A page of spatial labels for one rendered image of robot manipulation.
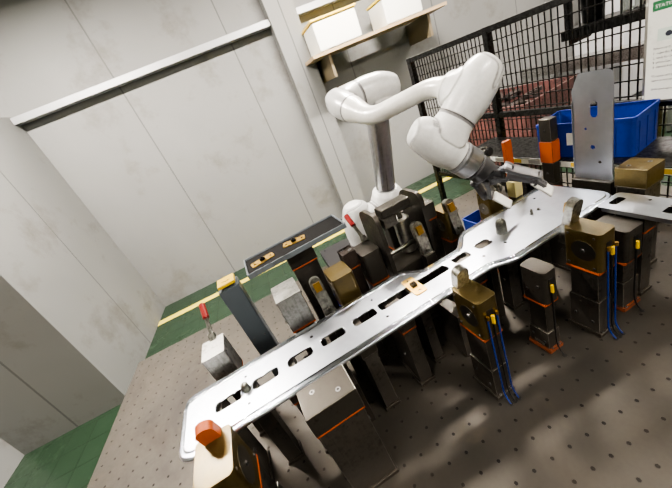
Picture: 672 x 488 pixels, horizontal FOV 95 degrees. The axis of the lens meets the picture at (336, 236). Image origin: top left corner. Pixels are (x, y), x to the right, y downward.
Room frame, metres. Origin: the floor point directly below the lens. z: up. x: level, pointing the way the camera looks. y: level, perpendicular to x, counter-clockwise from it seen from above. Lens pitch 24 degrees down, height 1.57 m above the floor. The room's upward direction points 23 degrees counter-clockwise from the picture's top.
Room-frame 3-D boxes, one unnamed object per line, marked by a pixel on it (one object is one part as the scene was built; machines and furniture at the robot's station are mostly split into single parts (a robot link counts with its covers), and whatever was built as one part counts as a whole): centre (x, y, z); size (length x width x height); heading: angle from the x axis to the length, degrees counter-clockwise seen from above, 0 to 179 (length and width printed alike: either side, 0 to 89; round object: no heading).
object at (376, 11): (3.80, -1.53, 2.02); 0.45 x 0.37 x 0.26; 98
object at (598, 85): (0.87, -0.87, 1.17); 0.12 x 0.01 x 0.34; 12
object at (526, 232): (0.71, -0.13, 1.00); 1.38 x 0.22 x 0.02; 102
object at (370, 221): (0.95, -0.20, 0.94); 0.18 x 0.13 x 0.49; 102
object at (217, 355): (0.77, 0.46, 0.88); 0.12 x 0.07 x 0.36; 12
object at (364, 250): (0.93, -0.07, 0.89); 0.12 x 0.07 x 0.38; 12
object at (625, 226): (0.64, -0.72, 0.84); 0.12 x 0.07 x 0.28; 12
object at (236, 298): (0.95, 0.40, 0.92); 0.08 x 0.08 x 0.44; 12
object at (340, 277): (0.86, 0.04, 0.89); 0.12 x 0.08 x 0.38; 12
